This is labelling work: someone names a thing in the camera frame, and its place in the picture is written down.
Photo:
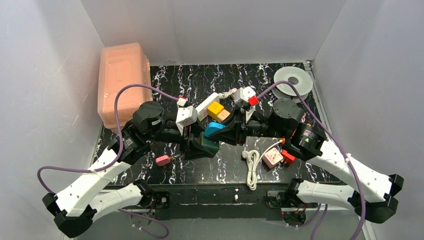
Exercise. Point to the red cube socket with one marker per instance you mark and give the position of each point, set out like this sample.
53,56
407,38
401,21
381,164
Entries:
288,159

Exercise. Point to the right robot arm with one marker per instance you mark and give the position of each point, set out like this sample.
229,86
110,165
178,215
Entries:
363,190

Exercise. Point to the pink cube plug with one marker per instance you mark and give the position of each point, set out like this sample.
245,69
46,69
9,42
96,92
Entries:
163,160
272,158

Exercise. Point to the white cartoon cube plug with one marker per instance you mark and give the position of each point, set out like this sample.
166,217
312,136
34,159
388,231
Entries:
242,95

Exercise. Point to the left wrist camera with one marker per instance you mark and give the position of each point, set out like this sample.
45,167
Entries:
186,116

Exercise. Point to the light blue cube socket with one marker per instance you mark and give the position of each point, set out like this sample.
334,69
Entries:
213,127

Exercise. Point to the yellow cube plug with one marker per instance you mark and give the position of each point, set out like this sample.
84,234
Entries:
214,109

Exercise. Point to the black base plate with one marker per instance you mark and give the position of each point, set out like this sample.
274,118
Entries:
212,201

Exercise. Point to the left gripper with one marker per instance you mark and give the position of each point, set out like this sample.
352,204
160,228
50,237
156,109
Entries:
189,143

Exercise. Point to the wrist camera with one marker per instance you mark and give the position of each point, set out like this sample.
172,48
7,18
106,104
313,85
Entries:
250,108
186,116

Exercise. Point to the pink plastic storage box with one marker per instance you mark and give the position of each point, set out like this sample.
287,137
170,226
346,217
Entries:
120,66

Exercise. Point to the grey filament spool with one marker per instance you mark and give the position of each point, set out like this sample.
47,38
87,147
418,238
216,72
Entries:
298,77

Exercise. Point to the white power strip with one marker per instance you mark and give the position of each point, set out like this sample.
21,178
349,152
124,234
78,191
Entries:
202,108

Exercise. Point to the green cube plug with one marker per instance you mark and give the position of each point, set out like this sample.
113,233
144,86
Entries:
211,145

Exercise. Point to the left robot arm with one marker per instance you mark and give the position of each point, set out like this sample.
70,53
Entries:
78,206

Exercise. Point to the beige cube plug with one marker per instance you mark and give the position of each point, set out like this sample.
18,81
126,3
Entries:
222,116

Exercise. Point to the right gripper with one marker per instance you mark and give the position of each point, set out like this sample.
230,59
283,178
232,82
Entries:
241,129

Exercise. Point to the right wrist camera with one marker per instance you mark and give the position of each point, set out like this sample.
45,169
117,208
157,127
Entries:
250,108

